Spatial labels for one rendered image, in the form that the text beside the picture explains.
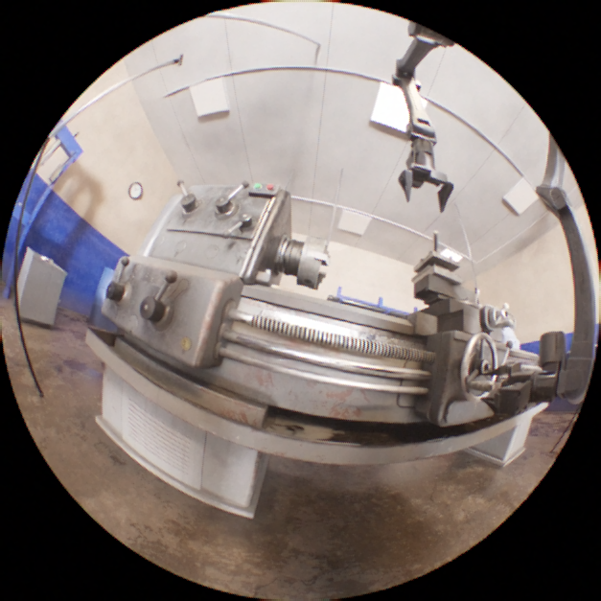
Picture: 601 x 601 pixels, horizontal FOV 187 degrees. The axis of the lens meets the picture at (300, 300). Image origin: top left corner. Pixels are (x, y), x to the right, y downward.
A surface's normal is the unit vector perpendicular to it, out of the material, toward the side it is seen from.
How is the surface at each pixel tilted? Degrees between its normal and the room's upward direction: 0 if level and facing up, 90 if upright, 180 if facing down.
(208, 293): 90
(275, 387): 90
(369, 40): 180
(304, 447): 90
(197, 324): 90
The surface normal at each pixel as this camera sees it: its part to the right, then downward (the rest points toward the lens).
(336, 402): 0.03, -0.27
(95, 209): 0.97, 0.23
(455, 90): -0.23, 0.93
